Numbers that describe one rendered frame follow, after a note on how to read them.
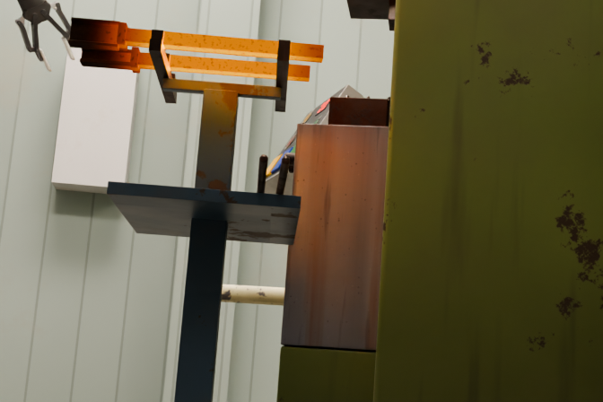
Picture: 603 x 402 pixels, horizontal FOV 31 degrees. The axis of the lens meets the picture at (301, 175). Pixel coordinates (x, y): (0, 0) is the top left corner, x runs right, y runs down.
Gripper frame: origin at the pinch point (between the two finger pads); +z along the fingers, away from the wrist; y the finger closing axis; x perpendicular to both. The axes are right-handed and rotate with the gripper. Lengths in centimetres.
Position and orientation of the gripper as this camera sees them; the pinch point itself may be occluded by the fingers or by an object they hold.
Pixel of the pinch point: (56, 56)
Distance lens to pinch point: 321.4
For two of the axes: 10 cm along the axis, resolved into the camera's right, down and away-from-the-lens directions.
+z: 3.0, 8.4, 4.6
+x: 4.7, 2.9, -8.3
